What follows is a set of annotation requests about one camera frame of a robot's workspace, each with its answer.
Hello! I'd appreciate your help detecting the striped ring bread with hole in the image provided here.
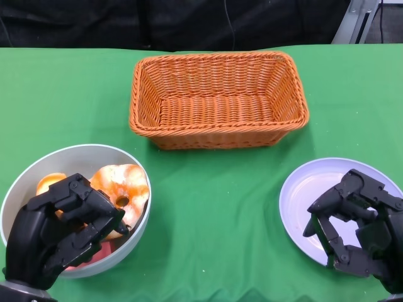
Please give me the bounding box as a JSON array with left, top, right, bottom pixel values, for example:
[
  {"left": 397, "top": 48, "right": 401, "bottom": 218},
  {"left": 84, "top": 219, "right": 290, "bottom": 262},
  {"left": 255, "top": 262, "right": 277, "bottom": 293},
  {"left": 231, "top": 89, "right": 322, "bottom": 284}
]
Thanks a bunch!
[{"left": 89, "top": 164, "right": 150, "bottom": 240}]

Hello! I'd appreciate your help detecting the thin black hanging cable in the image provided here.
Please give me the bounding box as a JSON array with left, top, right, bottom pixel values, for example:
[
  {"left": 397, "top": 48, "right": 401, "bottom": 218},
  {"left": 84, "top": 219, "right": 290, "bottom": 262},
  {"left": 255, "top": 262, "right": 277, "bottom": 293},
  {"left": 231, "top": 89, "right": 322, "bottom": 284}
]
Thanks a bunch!
[
  {"left": 379, "top": 0, "right": 387, "bottom": 43},
  {"left": 224, "top": 0, "right": 236, "bottom": 48}
]

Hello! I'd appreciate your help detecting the pink cake block black dot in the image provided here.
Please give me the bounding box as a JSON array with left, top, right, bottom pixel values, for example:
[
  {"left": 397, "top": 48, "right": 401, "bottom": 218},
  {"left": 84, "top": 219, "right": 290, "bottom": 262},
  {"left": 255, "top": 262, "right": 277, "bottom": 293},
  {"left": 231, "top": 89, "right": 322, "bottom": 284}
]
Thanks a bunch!
[{"left": 67, "top": 240, "right": 115, "bottom": 271}]

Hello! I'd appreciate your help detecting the orange striped bread roll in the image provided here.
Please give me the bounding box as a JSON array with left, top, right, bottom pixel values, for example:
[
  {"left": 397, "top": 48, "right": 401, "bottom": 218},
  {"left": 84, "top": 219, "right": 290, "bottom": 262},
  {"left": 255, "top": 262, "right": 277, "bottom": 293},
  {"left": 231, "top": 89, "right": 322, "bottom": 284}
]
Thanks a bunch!
[{"left": 36, "top": 172, "right": 69, "bottom": 196}]

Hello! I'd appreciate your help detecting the orange wicker basket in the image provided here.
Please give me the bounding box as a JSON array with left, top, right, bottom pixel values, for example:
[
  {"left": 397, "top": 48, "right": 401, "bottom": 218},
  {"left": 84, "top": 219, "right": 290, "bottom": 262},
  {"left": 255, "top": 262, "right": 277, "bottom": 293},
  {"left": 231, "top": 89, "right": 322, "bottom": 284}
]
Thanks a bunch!
[{"left": 128, "top": 51, "right": 310, "bottom": 150}]

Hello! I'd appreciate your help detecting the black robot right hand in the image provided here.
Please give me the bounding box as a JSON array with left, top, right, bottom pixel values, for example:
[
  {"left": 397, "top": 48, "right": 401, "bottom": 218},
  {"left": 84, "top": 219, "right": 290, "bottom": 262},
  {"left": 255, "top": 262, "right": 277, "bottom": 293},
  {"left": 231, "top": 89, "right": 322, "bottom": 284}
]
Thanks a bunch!
[{"left": 302, "top": 169, "right": 403, "bottom": 295}]

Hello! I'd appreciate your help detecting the grey metal frame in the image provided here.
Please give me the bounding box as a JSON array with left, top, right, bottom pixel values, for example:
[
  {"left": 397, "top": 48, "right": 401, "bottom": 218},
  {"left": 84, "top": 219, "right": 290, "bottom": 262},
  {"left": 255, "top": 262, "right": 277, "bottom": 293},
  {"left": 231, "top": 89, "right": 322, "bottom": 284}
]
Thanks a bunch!
[{"left": 330, "top": 0, "right": 383, "bottom": 45}]

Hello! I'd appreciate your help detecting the grey round bowl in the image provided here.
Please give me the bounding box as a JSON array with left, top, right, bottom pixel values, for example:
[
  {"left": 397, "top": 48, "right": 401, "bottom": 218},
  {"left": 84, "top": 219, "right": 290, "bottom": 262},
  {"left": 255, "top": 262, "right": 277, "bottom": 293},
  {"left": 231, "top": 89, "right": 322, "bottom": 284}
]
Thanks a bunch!
[{"left": 0, "top": 143, "right": 152, "bottom": 279}]

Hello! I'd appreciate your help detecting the black backdrop cloth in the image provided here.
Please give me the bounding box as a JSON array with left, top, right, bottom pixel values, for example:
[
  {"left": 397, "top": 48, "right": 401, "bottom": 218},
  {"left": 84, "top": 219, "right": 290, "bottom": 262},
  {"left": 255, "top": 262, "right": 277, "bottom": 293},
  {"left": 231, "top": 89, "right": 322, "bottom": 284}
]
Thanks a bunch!
[{"left": 0, "top": 0, "right": 353, "bottom": 53}]

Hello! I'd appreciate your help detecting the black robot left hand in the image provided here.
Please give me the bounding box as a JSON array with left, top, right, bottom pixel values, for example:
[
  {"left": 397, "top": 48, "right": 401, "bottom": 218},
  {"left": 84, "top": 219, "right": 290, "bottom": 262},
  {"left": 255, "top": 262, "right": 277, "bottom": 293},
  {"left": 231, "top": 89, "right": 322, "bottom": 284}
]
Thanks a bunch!
[{"left": 5, "top": 172, "right": 130, "bottom": 290}]

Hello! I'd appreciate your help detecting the green tablecloth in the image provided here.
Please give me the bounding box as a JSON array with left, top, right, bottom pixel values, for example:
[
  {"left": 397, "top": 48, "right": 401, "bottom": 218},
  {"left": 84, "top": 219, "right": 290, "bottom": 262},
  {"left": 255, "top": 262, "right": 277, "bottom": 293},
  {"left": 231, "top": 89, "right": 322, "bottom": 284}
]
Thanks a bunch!
[{"left": 0, "top": 42, "right": 403, "bottom": 302}]

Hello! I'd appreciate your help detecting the pale lavender plate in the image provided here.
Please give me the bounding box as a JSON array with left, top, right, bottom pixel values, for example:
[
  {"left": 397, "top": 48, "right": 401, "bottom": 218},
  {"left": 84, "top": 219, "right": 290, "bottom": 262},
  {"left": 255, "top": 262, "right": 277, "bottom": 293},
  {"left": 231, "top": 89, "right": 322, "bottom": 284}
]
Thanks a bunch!
[{"left": 278, "top": 157, "right": 403, "bottom": 268}]

